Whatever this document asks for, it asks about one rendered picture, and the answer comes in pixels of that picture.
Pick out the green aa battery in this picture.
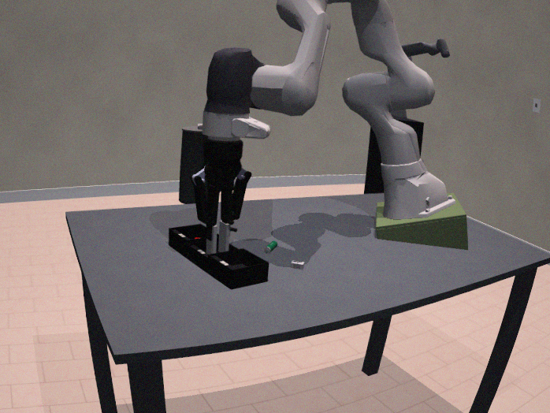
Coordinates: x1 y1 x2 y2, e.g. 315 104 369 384
264 241 277 254

